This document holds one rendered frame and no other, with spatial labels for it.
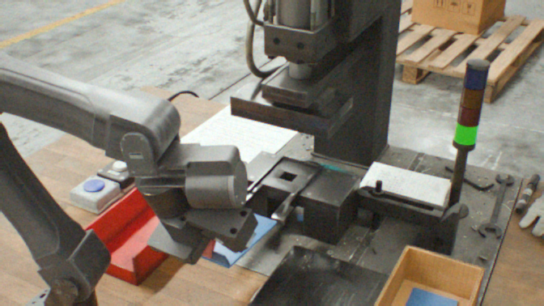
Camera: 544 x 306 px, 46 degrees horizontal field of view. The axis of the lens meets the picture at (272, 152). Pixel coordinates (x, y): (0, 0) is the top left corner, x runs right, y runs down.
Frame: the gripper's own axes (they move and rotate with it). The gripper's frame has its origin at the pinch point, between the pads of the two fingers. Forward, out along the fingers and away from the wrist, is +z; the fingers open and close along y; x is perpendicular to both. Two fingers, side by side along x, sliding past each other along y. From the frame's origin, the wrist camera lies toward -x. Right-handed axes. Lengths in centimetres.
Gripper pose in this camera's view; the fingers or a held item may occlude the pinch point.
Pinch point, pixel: (206, 251)
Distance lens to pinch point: 91.8
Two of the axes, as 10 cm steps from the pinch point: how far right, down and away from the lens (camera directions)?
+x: -8.7, -2.5, 4.3
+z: 2.2, 5.9, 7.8
